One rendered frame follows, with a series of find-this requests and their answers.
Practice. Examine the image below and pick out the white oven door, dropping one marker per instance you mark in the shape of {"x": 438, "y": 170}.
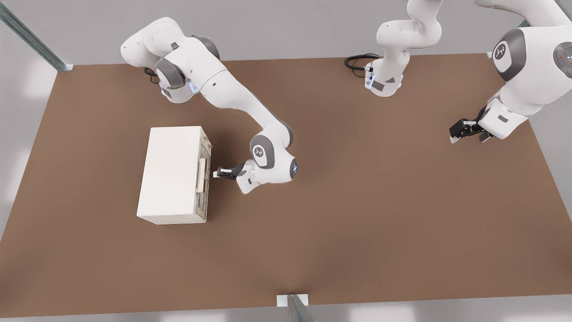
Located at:
{"x": 203, "y": 205}

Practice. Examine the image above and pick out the white oven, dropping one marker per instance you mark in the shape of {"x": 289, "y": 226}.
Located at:
{"x": 172, "y": 174}

